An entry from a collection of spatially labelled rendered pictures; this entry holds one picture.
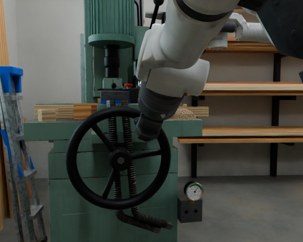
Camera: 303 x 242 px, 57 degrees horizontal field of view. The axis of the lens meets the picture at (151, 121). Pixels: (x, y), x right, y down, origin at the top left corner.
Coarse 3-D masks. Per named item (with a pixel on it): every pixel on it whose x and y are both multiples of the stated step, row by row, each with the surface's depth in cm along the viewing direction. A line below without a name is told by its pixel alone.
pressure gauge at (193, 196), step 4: (188, 184) 95; (192, 184) 94; (196, 184) 95; (200, 184) 95; (184, 188) 96; (188, 188) 94; (192, 188) 95; (196, 188) 95; (200, 188) 95; (184, 192) 96; (188, 192) 94; (192, 192) 95; (196, 192) 95; (200, 192) 95; (188, 196) 94; (192, 196) 95; (196, 196) 95; (200, 196) 95; (192, 200) 95; (196, 200) 95
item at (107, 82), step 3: (105, 78) 103; (108, 78) 104; (111, 78) 104; (114, 78) 104; (117, 78) 104; (120, 78) 105; (102, 81) 114; (105, 81) 103; (108, 81) 104; (111, 81) 104; (114, 81) 104; (117, 81) 104; (120, 81) 105; (102, 84) 115; (105, 84) 104; (108, 84) 104; (117, 84) 104; (120, 84) 105; (102, 87) 116; (105, 87) 104; (108, 87) 104; (111, 87) 104; (117, 87) 104; (120, 87) 105; (108, 90) 104; (111, 90) 104; (114, 90) 104; (117, 90) 105
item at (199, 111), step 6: (60, 108) 105; (66, 108) 105; (72, 108) 106; (180, 108) 114; (186, 108) 115; (192, 108) 115; (198, 108) 116; (204, 108) 116; (60, 114) 105; (66, 114) 106; (72, 114) 106; (198, 114) 116; (204, 114) 116
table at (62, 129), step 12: (36, 120) 97; (60, 120) 97; (72, 120) 97; (168, 120) 98; (180, 120) 98; (192, 120) 99; (24, 132) 89; (36, 132) 89; (48, 132) 90; (60, 132) 91; (72, 132) 92; (168, 132) 98; (180, 132) 99; (192, 132) 100
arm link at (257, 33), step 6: (252, 24) 99; (258, 24) 99; (252, 30) 99; (258, 30) 99; (252, 36) 100; (258, 36) 100; (264, 36) 100; (264, 42) 103; (270, 42) 103; (276, 48) 103
